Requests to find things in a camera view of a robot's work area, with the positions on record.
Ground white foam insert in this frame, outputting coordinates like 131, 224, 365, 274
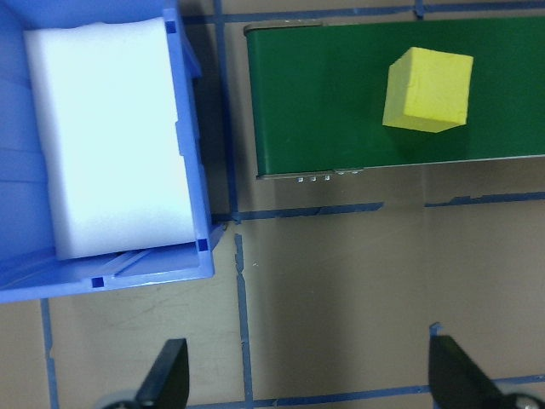
23, 15, 198, 261

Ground green conveyor belt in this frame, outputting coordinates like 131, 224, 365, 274
243, 16, 545, 182

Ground yellow foam cube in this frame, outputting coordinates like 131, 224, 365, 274
381, 46, 474, 135

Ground blue plastic storage bin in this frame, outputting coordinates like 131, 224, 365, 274
0, 0, 215, 304

